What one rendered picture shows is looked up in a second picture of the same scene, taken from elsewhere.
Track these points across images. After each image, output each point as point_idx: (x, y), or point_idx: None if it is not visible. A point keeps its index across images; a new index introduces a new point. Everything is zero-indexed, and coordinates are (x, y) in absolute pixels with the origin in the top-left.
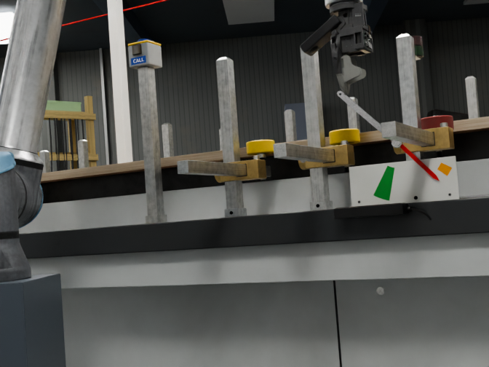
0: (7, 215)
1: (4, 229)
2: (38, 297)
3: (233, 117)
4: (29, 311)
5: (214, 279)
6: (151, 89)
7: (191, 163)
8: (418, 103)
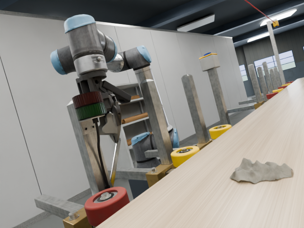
0: (137, 156)
1: (138, 160)
2: (141, 183)
3: (194, 114)
4: (134, 187)
5: None
6: (212, 82)
7: (146, 153)
8: (92, 174)
